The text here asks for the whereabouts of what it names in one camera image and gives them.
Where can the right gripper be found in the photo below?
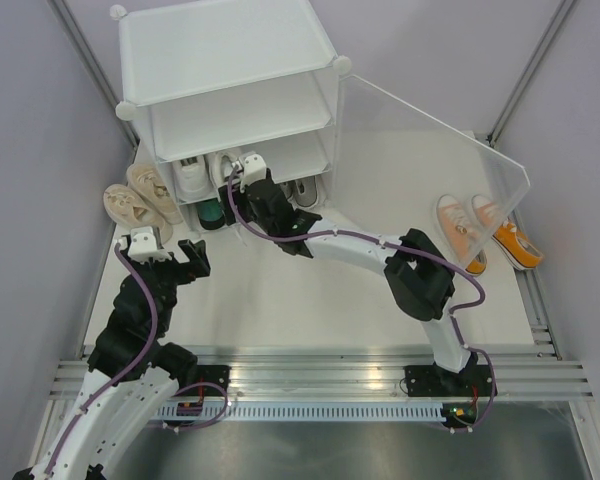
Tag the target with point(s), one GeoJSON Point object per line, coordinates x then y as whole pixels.
{"type": "Point", "coordinates": [241, 197]}

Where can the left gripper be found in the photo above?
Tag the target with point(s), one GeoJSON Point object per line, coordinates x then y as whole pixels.
{"type": "Point", "coordinates": [197, 266]}

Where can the grey canvas sneaker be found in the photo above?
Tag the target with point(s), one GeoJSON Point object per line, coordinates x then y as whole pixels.
{"type": "Point", "coordinates": [306, 193]}
{"type": "Point", "coordinates": [289, 190]}

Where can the white sneaker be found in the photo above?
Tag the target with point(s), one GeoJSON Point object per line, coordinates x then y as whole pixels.
{"type": "Point", "coordinates": [191, 177]}
{"type": "Point", "coordinates": [220, 165]}

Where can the orange canvas sneaker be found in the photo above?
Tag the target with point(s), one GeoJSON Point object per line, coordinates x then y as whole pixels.
{"type": "Point", "coordinates": [461, 234]}
{"type": "Point", "coordinates": [514, 243]}

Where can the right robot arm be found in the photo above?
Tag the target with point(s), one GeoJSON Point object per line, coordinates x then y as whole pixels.
{"type": "Point", "coordinates": [421, 281]}

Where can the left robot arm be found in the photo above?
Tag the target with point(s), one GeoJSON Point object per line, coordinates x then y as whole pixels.
{"type": "Point", "coordinates": [130, 373]}

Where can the translucent cabinet door panel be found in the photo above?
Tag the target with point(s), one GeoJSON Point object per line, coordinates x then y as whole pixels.
{"type": "Point", "coordinates": [393, 162]}

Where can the white plastic shoe cabinet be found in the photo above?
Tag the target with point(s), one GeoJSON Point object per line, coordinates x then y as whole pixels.
{"type": "Point", "coordinates": [205, 76]}

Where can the beige sneaker left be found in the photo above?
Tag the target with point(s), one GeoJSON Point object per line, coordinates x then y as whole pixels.
{"type": "Point", "coordinates": [127, 209]}

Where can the beige sneaker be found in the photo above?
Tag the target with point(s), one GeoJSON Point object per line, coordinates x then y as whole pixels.
{"type": "Point", "coordinates": [145, 180]}
{"type": "Point", "coordinates": [127, 209]}

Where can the beige sneaker right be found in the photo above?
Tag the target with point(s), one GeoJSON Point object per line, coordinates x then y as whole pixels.
{"type": "Point", "coordinates": [145, 180]}

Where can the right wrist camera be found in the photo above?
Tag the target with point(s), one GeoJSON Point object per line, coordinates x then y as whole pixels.
{"type": "Point", "coordinates": [250, 168]}

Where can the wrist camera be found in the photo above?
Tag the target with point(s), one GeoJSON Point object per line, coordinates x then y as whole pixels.
{"type": "Point", "coordinates": [142, 245]}
{"type": "Point", "coordinates": [250, 168]}

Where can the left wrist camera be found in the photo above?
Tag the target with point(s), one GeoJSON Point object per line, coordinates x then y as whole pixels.
{"type": "Point", "coordinates": [142, 245]}

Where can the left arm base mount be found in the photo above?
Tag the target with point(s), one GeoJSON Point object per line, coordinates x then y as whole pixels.
{"type": "Point", "coordinates": [211, 381]}

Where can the aluminium frame rail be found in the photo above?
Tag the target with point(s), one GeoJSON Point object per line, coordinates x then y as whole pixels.
{"type": "Point", "coordinates": [380, 378]}

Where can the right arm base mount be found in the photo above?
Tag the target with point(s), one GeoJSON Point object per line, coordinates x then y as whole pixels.
{"type": "Point", "coordinates": [435, 382]}

